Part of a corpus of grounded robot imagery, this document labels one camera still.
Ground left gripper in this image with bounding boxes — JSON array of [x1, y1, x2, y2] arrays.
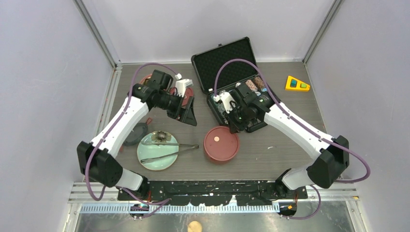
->
[[156, 92, 197, 126]]

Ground red lunch box lid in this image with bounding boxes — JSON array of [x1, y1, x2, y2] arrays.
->
[[169, 87, 194, 107], [204, 126, 240, 161]]

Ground metal tongs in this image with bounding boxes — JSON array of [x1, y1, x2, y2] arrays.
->
[[140, 142, 200, 164]]

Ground red steel-lined lunch box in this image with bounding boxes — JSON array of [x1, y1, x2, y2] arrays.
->
[[203, 126, 241, 164]]

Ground light green ceramic plate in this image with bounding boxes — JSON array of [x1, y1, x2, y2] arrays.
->
[[137, 133, 179, 171]]

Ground red lunch box with food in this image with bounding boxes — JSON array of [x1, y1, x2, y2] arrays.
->
[[137, 73, 155, 93]]

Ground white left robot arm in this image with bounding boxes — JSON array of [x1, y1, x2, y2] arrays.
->
[[77, 70, 197, 200]]

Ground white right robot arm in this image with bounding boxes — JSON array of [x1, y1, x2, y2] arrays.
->
[[212, 84, 349, 199]]

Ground yellow triangular toy block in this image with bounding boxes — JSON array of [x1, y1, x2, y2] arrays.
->
[[285, 75, 310, 92]]

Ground round beige object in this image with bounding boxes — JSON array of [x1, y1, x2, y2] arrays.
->
[[187, 221, 203, 232]]

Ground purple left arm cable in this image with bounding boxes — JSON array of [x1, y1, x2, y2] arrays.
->
[[84, 62, 183, 219]]

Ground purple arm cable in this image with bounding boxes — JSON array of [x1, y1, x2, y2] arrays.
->
[[213, 58, 371, 220], [84, 62, 183, 219]]

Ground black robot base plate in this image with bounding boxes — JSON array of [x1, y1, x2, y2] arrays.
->
[[117, 180, 308, 206]]

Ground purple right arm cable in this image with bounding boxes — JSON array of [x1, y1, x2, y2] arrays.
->
[[213, 58, 371, 220]]

